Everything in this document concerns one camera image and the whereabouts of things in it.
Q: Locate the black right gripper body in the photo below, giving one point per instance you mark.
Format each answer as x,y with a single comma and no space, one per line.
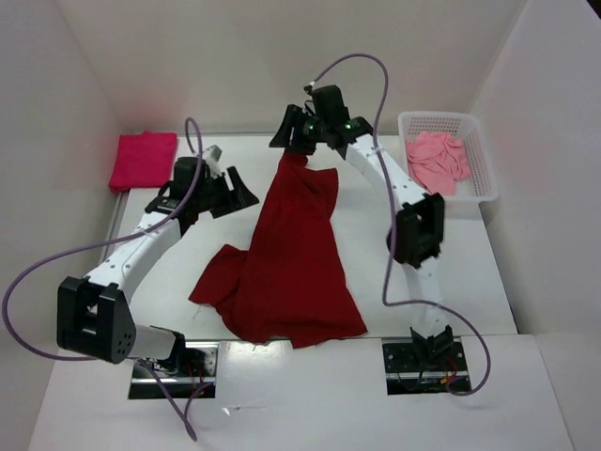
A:
313,130

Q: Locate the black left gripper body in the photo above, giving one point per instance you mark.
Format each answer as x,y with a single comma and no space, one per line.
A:
215,194

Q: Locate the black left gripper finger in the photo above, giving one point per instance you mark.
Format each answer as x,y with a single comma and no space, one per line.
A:
228,207
240,195

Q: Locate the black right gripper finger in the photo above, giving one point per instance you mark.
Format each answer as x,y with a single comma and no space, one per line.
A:
289,133
301,147

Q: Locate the magenta t shirt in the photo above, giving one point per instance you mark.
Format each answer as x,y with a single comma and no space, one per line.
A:
143,161

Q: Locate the dark red t shirt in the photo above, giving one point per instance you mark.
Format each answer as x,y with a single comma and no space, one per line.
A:
290,282

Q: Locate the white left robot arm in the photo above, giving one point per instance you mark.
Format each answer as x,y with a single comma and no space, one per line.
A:
93,312

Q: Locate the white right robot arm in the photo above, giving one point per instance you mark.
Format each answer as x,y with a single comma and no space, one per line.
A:
417,217

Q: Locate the light pink t shirt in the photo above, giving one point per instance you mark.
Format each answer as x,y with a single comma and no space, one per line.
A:
437,161

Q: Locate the white perforated plastic basket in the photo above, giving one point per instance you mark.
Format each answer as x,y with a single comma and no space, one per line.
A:
481,186

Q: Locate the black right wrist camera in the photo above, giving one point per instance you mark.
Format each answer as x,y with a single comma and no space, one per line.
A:
330,106

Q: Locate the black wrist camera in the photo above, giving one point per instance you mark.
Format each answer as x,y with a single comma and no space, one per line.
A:
183,176
330,106

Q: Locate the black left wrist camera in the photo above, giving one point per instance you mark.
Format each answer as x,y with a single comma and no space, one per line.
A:
183,176

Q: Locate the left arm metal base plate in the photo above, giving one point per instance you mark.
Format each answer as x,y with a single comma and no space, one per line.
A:
181,376

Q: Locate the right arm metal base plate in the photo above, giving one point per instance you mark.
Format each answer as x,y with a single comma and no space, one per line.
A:
406,375

